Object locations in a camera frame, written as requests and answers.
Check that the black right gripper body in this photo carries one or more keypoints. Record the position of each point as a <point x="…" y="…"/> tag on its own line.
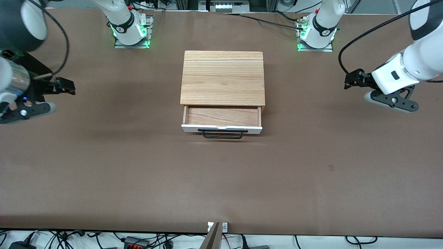
<point x="37" y="86"/>

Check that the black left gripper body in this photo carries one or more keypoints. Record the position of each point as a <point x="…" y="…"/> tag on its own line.
<point x="364" y="80"/>

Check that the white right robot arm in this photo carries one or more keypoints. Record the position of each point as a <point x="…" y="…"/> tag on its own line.
<point x="121" y="24"/>

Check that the light wooden drawer cabinet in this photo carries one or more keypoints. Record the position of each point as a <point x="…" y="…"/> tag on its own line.
<point x="223" y="77"/>

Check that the black cylindrical vase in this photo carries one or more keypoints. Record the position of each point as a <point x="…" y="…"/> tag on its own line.
<point x="34" y="65"/>

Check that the white power strip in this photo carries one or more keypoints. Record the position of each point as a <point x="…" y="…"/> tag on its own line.
<point x="225" y="7"/>

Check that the black power adapter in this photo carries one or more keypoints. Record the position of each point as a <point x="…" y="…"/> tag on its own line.
<point x="22" y="246"/>

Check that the red and black connector block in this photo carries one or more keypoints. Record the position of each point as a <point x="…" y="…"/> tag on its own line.
<point x="136" y="243"/>

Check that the wooden strip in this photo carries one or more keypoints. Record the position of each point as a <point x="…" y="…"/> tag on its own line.
<point x="213" y="239"/>

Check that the black right camera mount plate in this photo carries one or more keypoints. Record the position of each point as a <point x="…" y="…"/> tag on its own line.
<point x="20" y="114"/>

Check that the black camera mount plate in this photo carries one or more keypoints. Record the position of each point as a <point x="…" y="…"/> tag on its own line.
<point x="20" y="114"/>
<point x="398" y="101"/>

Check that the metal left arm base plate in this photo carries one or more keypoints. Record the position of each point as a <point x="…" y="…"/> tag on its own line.
<point x="328" y="49"/>

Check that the black left camera mount plate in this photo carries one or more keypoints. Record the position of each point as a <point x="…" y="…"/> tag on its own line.
<point x="398" y="101"/>

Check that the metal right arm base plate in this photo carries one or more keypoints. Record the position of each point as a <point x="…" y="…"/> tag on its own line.
<point x="119" y="45"/>

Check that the aluminium frame post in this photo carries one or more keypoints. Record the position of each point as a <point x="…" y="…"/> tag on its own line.
<point x="353" y="6"/>

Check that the aluminium frame rack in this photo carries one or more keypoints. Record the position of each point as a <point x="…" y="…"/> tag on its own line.
<point x="180" y="4"/>

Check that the small metal edge bracket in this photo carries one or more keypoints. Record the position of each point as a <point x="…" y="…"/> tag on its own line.
<point x="224" y="227"/>

